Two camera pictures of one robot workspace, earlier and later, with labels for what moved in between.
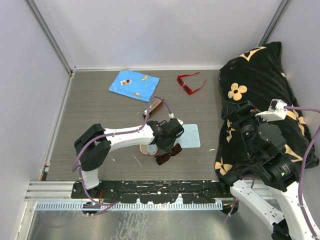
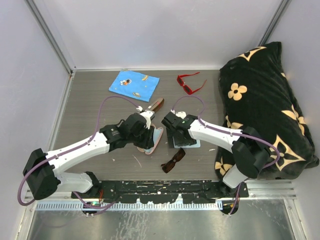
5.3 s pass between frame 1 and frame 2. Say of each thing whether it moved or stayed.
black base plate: stayed
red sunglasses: stayed
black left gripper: moved
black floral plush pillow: stayed
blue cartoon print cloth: stayed
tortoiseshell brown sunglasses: moved
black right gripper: moved
